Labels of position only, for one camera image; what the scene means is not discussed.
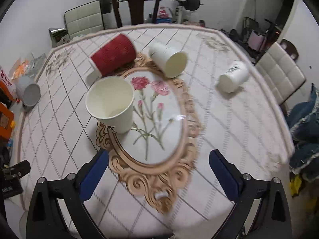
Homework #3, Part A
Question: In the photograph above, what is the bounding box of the red and white bag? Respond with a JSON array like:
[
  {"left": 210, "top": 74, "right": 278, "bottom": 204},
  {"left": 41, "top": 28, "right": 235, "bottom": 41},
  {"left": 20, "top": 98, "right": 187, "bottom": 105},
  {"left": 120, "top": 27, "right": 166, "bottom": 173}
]
[{"left": 157, "top": 6, "right": 172, "bottom": 20}]

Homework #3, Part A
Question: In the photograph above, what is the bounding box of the white weight rack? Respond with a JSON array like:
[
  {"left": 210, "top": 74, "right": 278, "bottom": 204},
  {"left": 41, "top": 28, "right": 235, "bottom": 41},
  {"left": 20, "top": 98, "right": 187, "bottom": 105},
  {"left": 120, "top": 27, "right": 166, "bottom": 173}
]
[{"left": 174, "top": 0, "right": 189, "bottom": 23}]

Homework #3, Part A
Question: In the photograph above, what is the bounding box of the yellow cloth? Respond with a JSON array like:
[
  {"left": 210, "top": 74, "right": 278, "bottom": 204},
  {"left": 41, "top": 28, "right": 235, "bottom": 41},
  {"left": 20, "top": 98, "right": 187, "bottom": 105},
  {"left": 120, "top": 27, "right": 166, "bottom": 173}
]
[{"left": 288, "top": 175, "right": 303, "bottom": 199}]

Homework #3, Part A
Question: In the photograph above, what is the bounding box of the grey cup on side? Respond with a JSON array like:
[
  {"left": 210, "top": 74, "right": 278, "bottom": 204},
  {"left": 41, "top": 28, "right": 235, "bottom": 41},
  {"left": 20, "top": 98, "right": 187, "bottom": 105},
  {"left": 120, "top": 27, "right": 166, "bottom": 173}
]
[{"left": 15, "top": 76, "right": 41, "bottom": 107}]

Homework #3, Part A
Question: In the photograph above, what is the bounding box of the red ribbed paper cup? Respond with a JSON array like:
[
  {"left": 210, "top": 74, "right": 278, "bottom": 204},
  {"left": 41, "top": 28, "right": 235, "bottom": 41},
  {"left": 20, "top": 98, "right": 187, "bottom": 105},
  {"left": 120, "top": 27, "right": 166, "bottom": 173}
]
[{"left": 90, "top": 33, "right": 137, "bottom": 77}]

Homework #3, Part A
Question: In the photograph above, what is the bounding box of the pink suitcase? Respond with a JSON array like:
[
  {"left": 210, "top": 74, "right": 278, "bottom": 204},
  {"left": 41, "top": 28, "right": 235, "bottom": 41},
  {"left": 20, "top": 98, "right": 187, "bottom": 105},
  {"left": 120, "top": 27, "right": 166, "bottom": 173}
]
[{"left": 250, "top": 30, "right": 267, "bottom": 51}]

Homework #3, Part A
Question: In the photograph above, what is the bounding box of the cream white paper cup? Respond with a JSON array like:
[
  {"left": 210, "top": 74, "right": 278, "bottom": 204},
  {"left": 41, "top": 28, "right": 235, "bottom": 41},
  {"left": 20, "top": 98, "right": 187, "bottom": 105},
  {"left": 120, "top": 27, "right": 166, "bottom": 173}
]
[{"left": 149, "top": 42, "right": 188, "bottom": 79}]

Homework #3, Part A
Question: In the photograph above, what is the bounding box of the black clamp device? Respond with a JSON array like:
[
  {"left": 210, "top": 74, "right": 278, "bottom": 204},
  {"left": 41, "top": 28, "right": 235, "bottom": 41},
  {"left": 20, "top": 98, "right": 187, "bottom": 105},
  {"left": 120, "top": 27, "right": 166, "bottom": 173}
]
[{"left": 0, "top": 160, "right": 31, "bottom": 200}]

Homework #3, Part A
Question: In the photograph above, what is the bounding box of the pile of blue denim clothes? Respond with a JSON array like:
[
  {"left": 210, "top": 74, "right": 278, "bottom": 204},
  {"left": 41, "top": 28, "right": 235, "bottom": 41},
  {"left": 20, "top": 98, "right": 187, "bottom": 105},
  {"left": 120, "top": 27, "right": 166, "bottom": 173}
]
[{"left": 286, "top": 84, "right": 319, "bottom": 182}]

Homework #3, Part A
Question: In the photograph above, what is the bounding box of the orange cardboard box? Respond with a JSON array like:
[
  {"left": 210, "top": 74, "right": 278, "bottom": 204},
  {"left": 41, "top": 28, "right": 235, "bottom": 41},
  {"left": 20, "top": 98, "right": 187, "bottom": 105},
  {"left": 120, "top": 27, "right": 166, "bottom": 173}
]
[{"left": 0, "top": 103, "right": 15, "bottom": 140}]

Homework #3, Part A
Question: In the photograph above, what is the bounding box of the cream padded chair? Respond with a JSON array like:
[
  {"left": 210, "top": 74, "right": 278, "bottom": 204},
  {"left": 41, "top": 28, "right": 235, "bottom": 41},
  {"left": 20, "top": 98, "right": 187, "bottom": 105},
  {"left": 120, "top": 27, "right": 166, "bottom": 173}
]
[
  {"left": 255, "top": 42, "right": 306, "bottom": 106},
  {"left": 64, "top": 0, "right": 104, "bottom": 40}
]

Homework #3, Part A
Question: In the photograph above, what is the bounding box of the plain white paper cup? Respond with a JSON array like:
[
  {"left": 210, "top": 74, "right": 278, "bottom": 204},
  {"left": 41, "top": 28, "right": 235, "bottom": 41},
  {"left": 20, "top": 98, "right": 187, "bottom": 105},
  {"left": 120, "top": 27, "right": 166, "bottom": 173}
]
[{"left": 85, "top": 77, "right": 135, "bottom": 134}]

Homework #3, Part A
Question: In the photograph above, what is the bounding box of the white cup with black print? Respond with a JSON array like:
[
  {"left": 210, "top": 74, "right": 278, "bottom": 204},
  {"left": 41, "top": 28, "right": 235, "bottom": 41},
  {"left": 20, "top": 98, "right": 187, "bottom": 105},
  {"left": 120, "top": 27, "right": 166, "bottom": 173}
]
[{"left": 216, "top": 60, "right": 249, "bottom": 93}]

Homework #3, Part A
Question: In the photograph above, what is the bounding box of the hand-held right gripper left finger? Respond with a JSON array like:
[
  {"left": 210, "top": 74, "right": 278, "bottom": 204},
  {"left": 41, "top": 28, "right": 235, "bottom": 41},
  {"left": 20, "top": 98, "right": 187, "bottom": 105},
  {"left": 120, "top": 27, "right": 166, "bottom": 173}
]
[{"left": 26, "top": 149, "right": 109, "bottom": 239}]

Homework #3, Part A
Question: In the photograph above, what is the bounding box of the dark wooden chair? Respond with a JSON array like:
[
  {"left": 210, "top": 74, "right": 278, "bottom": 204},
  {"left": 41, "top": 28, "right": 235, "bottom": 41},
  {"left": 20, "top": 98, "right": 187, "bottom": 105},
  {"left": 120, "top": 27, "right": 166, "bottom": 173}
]
[{"left": 111, "top": 0, "right": 160, "bottom": 28}]

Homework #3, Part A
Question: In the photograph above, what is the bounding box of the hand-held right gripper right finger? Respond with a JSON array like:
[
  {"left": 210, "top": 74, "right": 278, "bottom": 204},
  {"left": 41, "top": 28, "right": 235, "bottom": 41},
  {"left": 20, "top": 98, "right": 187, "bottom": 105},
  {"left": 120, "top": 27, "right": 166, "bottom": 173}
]
[{"left": 209, "top": 149, "right": 292, "bottom": 239}]

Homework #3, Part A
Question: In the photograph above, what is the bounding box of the barbell with black weight plates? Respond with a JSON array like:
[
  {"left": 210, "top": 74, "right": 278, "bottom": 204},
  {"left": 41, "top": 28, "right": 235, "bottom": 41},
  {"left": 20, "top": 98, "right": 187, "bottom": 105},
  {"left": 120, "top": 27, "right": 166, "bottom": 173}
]
[{"left": 100, "top": 0, "right": 204, "bottom": 14}]

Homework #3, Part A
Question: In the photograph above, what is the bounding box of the floral patterned tablecloth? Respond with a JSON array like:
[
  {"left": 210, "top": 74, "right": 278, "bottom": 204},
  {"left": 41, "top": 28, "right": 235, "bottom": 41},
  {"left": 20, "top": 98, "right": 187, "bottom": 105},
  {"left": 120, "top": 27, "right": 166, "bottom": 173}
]
[{"left": 17, "top": 23, "right": 296, "bottom": 232}]

